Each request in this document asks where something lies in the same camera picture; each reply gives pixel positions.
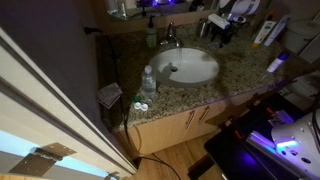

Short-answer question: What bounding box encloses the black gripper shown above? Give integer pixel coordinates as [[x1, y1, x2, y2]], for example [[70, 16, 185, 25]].
[[210, 22, 240, 44]]

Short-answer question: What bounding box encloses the chrome faucet with lever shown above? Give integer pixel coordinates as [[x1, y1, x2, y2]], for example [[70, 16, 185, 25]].
[[160, 22, 182, 47]]

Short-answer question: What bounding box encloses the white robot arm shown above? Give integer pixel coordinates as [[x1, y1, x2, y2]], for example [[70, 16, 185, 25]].
[[246, 95, 320, 180]]

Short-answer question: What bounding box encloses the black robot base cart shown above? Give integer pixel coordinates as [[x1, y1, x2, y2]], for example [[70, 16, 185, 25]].
[[188, 94, 310, 180]]

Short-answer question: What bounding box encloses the metal toothbrush holder cup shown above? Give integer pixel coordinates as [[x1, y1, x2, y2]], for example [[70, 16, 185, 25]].
[[197, 18, 209, 38]]

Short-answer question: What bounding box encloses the white tube yellow cap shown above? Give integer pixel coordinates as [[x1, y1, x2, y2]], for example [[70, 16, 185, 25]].
[[252, 20, 276, 48]]

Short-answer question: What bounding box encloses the white oval sink basin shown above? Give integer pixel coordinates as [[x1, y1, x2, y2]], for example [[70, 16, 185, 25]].
[[150, 48, 220, 88]]

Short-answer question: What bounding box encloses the white bottle purple cap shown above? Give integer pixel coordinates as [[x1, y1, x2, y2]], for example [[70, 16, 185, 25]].
[[267, 51, 289, 73]]

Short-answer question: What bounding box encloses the green soap dispenser bottle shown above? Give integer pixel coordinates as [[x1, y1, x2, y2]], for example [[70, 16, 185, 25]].
[[146, 16, 157, 48]]

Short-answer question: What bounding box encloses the white toilet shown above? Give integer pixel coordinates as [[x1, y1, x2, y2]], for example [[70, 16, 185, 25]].
[[281, 20, 320, 111]]

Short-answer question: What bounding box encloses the clear plastic water bottle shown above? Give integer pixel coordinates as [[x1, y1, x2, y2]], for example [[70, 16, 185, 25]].
[[141, 65, 156, 98]]

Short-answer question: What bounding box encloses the white contact lens case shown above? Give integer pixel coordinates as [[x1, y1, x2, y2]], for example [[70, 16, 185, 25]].
[[133, 96, 149, 111]]

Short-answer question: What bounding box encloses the wooden vanity cabinet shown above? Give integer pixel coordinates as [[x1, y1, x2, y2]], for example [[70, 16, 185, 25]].
[[116, 86, 278, 158]]

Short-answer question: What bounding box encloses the white door with hinges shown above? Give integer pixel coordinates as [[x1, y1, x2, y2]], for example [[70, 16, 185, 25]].
[[0, 29, 137, 180]]

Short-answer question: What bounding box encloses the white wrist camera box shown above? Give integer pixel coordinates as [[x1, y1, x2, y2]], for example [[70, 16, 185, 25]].
[[208, 14, 230, 29]]

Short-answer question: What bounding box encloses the wood framed wall mirror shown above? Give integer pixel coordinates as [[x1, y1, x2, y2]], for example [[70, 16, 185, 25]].
[[89, 0, 219, 35]]

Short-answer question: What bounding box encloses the black power cable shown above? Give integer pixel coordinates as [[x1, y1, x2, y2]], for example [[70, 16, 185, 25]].
[[83, 26, 182, 180]]

